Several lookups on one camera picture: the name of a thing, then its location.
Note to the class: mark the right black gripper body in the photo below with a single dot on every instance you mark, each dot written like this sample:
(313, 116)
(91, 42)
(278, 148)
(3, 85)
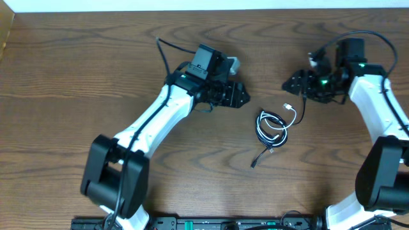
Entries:
(322, 87)

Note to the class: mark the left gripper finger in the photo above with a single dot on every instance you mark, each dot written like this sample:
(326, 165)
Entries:
(241, 99)
(240, 88)

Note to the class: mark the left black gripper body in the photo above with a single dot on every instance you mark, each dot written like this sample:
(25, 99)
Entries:
(220, 94)

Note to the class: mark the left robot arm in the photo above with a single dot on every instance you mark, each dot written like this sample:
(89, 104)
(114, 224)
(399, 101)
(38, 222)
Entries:
(117, 168)

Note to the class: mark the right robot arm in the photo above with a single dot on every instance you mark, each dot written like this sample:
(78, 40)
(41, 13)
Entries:
(381, 189)

